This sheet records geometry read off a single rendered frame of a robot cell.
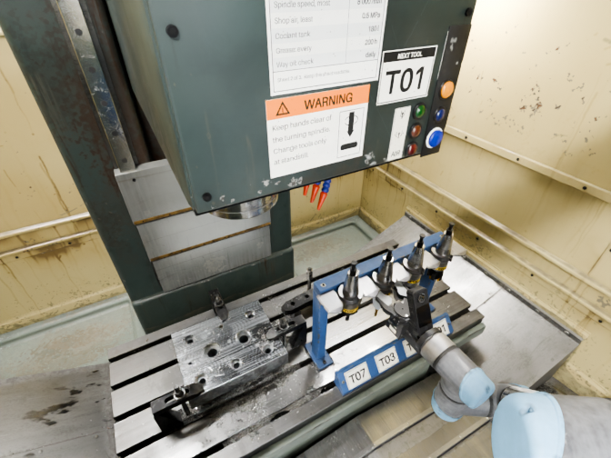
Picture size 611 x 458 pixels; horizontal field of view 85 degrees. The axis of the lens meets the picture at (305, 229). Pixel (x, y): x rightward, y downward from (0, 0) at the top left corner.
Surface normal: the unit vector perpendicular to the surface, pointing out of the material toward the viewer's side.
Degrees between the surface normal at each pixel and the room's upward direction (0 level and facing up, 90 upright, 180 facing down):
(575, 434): 13
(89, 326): 0
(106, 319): 0
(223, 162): 90
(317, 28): 90
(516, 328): 24
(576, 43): 90
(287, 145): 90
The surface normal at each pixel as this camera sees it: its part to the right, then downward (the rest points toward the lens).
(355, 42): 0.48, 0.54
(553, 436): -0.05, -0.65
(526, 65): -0.88, 0.29
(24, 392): 0.36, -0.84
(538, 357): -0.36, -0.60
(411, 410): 0.11, -0.83
